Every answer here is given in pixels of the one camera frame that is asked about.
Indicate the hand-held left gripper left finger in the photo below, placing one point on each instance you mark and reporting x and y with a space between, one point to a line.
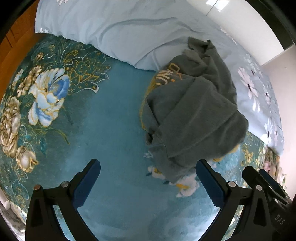
86 185

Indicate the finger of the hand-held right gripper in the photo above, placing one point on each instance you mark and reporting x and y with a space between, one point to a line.
274 185

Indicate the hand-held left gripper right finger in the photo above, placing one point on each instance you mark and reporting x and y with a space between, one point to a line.
209 183

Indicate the grey pants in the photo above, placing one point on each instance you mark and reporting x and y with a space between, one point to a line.
192 111

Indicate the teal floral blanket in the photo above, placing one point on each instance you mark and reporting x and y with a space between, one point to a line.
111 115

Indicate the light blue floral quilt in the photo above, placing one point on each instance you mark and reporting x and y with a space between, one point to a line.
129 30

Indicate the wooden bed frame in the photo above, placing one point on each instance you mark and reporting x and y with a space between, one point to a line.
16 44

